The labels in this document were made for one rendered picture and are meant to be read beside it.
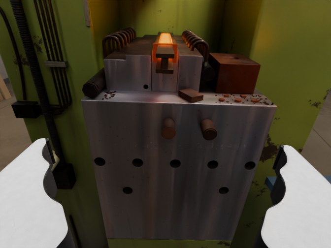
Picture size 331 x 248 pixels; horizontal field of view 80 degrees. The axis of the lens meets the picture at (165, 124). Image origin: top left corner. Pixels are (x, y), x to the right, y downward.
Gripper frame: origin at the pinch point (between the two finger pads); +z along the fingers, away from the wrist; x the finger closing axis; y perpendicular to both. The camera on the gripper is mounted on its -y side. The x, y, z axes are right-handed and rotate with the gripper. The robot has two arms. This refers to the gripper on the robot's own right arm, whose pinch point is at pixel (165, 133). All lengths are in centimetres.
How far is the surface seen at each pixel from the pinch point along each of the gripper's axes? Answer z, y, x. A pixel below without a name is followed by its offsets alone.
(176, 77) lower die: 30.6, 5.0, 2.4
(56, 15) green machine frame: 45, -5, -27
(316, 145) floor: 147, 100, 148
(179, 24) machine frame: 79, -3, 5
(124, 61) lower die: 30.6, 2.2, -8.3
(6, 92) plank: 238, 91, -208
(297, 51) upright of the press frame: 45, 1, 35
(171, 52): 21.2, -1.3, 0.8
